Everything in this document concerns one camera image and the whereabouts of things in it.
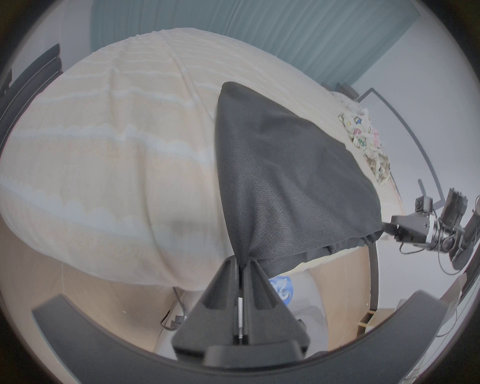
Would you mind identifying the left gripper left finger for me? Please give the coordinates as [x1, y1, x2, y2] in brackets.
[171, 257, 241, 363]

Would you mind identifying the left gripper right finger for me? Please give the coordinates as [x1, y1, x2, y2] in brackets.
[241, 257, 311, 360]

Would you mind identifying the black garment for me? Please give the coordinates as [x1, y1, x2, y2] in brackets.
[214, 81, 385, 277]

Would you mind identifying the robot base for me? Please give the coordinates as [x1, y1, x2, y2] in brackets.
[155, 273, 329, 355]

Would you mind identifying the white printed pyjama garment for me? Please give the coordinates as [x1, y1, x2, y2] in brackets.
[337, 106, 392, 185]

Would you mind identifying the blue-green curtain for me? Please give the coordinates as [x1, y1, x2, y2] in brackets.
[90, 0, 421, 89]

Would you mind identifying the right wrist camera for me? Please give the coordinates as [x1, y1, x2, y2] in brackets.
[414, 194, 433, 214]

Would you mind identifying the black cable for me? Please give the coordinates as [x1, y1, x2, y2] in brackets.
[161, 286, 188, 331]

